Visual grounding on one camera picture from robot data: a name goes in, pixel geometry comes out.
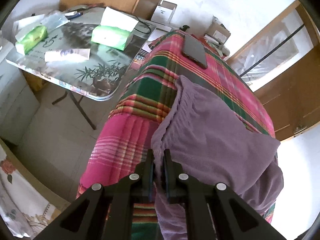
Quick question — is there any purple fleece garment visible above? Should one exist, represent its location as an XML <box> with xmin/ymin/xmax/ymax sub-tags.
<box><xmin>150</xmin><ymin>74</ymin><xmax>284</xmax><ymax>240</ymax></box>

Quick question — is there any folding side table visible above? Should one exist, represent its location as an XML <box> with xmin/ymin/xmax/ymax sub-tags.
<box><xmin>5</xmin><ymin>6</ymin><xmax>158</xmax><ymax>131</ymax></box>

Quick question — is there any pink plaid bed cover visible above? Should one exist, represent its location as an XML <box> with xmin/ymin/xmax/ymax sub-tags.
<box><xmin>76</xmin><ymin>29</ymin><xmax>277</xmax><ymax>240</ymax></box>

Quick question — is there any white drawer cabinet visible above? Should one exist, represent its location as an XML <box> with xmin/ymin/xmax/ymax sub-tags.
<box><xmin>0</xmin><ymin>38</ymin><xmax>40</xmax><ymax>145</ymax></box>

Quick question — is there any wooden door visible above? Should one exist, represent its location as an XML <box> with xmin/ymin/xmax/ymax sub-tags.
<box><xmin>255</xmin><ymin>47</ymin><xmax>319</xmax><ymax>141</ymax></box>

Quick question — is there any black smartphone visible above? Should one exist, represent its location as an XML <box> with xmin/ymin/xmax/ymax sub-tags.
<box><xmin>182</xmin><ymin>34</ymin><xmax>208</xmax><ymax>69</ymax></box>

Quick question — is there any green tissue pack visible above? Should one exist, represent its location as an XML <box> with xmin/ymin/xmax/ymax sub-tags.
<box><xmin>15</xmin><ymin>25</ymin><xmax>48</xmax><ymax>55</ymax></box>

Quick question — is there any green white tissue box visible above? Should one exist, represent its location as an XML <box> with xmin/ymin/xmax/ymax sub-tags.
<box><xmin>91</xmin><ymin>25</ymin><xmax>133</xmax><ymax>51</ymax></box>

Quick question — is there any brown cardboard box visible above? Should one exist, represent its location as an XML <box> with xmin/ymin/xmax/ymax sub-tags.
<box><xmin>205</xmin><ymin>16</ymin><xmax>231</xmax><ymax>44</ymax></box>

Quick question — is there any white small box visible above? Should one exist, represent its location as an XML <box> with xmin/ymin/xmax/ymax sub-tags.
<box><xmin>151</xmin><ymin>1</ymin><xmax>177</xmax><ymax>24</ymax></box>

